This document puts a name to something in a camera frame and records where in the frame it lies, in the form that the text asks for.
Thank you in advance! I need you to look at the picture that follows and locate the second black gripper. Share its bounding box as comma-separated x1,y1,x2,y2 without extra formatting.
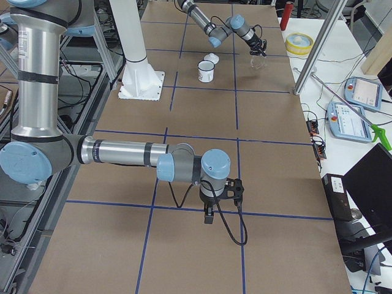
199,191,218,224

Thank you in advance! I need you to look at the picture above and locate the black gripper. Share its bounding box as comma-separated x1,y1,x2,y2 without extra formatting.
247,37,267,56

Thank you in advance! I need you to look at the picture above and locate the clear glass funnel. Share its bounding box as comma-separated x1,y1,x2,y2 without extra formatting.
250,55,266,69

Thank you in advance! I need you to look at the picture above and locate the white mug lid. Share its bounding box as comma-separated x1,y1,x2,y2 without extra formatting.
203,53,219,65

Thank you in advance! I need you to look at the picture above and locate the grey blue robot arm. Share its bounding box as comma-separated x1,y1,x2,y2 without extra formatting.
175,0,267,56

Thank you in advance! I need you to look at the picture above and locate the yellow rimmed round filter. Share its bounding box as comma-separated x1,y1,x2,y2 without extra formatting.
285,32,314,56

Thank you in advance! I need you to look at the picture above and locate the red cylinder can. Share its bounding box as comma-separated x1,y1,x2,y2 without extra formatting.
280,1,294,31

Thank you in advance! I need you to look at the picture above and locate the white enamel mug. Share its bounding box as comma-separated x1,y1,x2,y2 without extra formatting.
198,60,215,83

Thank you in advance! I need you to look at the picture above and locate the teach pendant near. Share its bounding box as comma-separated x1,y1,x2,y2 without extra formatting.
326,102,372,143

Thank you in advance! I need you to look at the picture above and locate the teach pendant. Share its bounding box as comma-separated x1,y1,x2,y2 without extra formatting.
344,77,382,111
326,102,372,143

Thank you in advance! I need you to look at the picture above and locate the teach pendant far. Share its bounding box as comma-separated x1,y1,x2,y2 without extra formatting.
344,77,382,111

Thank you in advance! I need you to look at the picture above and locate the wooden board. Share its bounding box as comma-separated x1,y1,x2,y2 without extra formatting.
361,26,391,75

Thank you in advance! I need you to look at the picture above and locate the black equipment box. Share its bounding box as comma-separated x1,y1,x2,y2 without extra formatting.
322,173,353,222

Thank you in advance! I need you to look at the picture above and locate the black monitor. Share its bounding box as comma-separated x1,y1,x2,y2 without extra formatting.
341,143,391,255

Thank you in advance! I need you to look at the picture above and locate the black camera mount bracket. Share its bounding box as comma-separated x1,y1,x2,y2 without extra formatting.
219,178,244,208

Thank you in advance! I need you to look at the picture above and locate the black cable connector block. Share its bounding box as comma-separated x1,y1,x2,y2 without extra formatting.
306,119,319,135

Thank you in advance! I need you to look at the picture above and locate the aluminium frame post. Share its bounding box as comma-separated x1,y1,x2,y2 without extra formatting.
293,0,347,95

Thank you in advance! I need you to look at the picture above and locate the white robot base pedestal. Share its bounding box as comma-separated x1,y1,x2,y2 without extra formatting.
110,0,165,101

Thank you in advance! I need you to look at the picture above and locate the green handled reach tool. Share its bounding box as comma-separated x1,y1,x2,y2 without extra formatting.
311,72,391,151

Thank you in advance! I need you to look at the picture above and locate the aluminium frame rack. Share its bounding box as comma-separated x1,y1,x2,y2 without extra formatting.
1,1,124,293

